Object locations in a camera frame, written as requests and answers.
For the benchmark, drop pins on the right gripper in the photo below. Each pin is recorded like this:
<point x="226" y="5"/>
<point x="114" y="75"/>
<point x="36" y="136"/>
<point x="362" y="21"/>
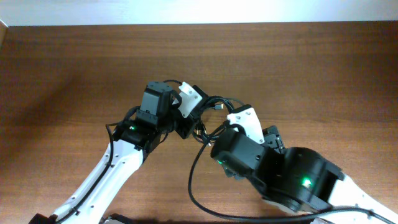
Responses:
<point x="274" y="139"/>

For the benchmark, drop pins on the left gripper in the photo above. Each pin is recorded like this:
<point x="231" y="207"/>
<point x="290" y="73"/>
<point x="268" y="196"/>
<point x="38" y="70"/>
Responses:
<point x="185" y="127"/>

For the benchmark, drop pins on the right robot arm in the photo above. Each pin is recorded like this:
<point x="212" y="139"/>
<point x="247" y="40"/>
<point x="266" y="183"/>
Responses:
<point x="295" y="179"/>

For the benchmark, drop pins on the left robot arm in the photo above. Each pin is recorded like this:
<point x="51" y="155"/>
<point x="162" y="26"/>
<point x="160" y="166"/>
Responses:
<point x="162" y="110"/>

